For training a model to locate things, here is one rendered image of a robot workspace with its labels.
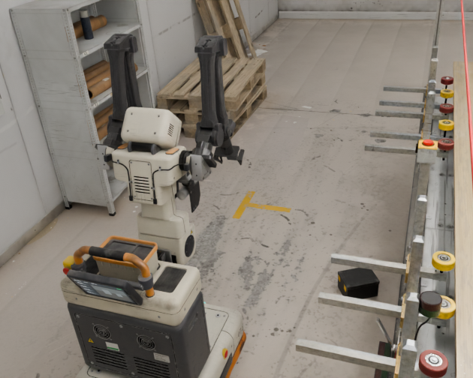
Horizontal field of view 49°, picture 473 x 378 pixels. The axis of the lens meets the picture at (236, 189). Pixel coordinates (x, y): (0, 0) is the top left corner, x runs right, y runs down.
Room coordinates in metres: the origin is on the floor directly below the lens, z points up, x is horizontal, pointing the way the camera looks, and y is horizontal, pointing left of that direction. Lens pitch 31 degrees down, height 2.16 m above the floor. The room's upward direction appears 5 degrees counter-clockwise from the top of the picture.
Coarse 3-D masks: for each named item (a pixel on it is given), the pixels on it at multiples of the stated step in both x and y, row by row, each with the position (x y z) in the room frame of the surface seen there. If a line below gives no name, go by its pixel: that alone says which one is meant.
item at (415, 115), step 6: (378, 114) 3.01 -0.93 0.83; (384, 114) 2.99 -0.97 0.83; (390, 114) 2.98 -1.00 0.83; (396, 114) 2.97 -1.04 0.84; (402, 114) 2.95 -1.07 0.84; (408, 114) 2.94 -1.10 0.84; (414, 114) 2.93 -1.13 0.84; (420, 114) 2.91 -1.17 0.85; (432, 114) 2.90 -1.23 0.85; (438, 114) 2.89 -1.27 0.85
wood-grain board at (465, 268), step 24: (456, 72) 3.45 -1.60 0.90; (456, 96) 3.02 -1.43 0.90; (456, 120) 2.67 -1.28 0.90; (456, 144) 2.38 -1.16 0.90; (456, 168) 2.13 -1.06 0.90; (456, 192) 1.92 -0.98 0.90; (456, 216) 1.74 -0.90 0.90; (456, 240) 1.58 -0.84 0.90; (456, 264) 1.45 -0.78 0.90; (456, 288) 1.32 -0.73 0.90; (456, 312) 1.21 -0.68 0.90; (456, 336) 1.11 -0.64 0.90; (456, 360) 1.02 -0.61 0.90
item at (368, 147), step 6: (366, 144) 2.57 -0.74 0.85; (372, 144) 2.56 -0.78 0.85; (366, 150) 2.55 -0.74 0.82; (372, 150) 2.53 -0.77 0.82; (378, 150) 2.52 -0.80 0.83; (384, 150) 2.51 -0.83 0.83; (390, 150) 2.50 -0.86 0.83; (396, 150) 2.49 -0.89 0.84; (402, 150) 2.48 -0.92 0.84; (408, 150) 2.46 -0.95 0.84; (414, 150) 2.45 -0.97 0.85; (438, 150) 2.43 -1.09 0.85; (438, 156) 2.40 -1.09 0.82; (444, 156) 2.39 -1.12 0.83
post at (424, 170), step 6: (420, 168) 1.79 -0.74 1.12; (426, 168) 1.78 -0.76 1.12; (420, 174) 1.79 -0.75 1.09; (426, 174) 1.78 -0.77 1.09; (420, 180) 1.79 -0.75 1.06; (426, 180) 1.78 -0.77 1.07; (420, 186) 1.78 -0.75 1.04; (426, 186) 1.78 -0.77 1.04; (420, 192) 1.78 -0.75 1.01; (414, 210) 1.80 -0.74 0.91
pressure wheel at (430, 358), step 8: (424, 352) 1.05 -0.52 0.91; (432, 352) 1.05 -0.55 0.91; (440, 352) 1.05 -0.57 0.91; (424, 360) 1.03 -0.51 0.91; (432, 360) 1.02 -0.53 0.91; (440, 360) 1.02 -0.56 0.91; (424, 368) 1.01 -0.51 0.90; (432, 368) 0.99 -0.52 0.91; (440, 368) 0.99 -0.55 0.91; (432, 376) 0.99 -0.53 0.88; (440, 376) 0.99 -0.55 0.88
